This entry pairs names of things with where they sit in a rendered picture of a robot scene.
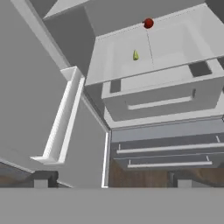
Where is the tall grey freezer drawer front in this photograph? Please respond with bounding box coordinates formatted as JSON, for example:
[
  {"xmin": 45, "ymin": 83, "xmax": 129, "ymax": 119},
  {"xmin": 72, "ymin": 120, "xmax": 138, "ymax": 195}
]
[{"xmin": 111, "ymin": 118, "xmax": 224, "ymax": 155}]

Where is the low grey freezer drawer front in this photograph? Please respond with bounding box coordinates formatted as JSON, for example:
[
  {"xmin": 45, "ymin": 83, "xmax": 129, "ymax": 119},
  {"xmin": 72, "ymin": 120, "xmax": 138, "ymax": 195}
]
[{"xmin": 113, "ymin": 151, "xmax": 224, "ymax": 171}]

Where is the white fridge door shelf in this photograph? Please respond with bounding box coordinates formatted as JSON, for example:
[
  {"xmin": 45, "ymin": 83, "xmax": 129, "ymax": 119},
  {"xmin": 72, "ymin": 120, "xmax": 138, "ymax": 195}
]
[{"xmin": 30, "ymin": 66, "xmax": 87, "ymax": 165}]

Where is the white open fridge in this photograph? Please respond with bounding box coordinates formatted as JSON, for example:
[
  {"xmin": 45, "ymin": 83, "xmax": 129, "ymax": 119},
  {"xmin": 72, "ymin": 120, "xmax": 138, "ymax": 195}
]
[{"xmin": 43, "ymin": 0, "xmax": 224, "ymax": 171}]

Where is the yellow-green lemon wedge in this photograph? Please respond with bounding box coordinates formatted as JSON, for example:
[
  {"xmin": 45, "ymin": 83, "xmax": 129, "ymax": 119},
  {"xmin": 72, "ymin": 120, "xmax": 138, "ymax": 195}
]
[{"xmin": 132, "ymin": 49, "xmax": 140, "ymax": 62}]

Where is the long white drawer handle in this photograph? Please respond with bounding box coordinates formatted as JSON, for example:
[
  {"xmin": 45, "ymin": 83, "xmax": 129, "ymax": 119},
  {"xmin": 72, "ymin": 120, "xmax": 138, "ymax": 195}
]
[{"xmin": 115, "ymin": 135, "xmax": 224, "ymax": 155}]

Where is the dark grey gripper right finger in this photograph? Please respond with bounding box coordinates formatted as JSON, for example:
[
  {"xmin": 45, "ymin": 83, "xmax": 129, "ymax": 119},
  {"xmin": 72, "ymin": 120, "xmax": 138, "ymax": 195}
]
[{"xmin": 168, "ymin": 170, "xmax": 212, "ymax": 189}]

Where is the clear glass fridge shelf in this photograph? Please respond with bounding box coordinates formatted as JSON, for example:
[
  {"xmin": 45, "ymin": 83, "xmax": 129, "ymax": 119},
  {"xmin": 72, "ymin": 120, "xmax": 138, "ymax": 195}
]
[{"xmin": 84, "ymin": 3, "xmax": 224, "ymax": 88}]

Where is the white crisper drawer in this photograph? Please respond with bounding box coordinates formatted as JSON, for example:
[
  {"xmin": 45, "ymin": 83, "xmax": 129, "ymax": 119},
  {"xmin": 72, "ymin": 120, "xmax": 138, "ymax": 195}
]
[{"xmin": 101, "ymin": 58, "xmax": 224, "ymax": 123}]

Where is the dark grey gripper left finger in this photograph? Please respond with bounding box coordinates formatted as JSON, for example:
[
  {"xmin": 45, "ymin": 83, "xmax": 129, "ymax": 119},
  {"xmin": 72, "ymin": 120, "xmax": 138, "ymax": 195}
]
[{"xmin": 24, "ymin": 170, "xmax": 60, "ymax": 189}]

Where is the grey fridge door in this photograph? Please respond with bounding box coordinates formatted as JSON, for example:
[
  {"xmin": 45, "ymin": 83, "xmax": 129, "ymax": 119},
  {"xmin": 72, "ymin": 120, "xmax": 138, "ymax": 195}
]
[{"xmin": 0, "ymin": 0, "xmax": 111, "ymax": 189}]

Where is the short white drawer handle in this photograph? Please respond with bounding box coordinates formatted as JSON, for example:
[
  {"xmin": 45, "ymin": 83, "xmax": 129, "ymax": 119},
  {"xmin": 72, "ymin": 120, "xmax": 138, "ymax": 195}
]
[{"xmin": 127, "ymin": 155, "xmax": 214, "ymax": 170}]

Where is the red apple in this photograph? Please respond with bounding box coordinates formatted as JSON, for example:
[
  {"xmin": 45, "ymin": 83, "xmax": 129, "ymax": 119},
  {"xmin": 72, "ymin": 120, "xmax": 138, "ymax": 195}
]
[{"xmin": 143, "ymin": 17, "xmax": 155, "ymax": 30}]

